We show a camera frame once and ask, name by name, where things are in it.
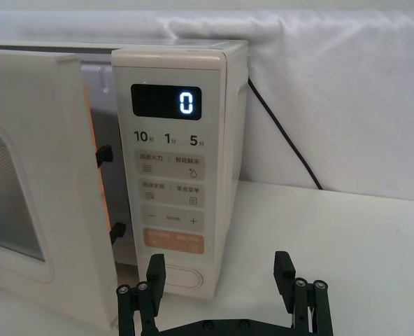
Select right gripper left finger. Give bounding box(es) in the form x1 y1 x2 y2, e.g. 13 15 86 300
115 253 168 336

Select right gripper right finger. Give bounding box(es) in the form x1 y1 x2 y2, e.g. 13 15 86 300
273 250 334 336

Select cream oven door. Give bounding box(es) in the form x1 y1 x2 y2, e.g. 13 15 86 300
0 48 128 330

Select white table cloth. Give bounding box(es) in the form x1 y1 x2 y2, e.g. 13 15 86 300
0 178 414 336

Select oven control panel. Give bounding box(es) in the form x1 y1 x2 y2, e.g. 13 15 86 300
111 48 229 302

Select cream microwave oven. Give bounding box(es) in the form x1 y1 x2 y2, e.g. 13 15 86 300
0 38 250 330

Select white curtain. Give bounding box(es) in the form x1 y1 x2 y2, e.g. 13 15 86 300
0 9 414 204

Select black power cable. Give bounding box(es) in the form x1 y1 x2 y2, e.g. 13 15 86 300
246 76 323 192

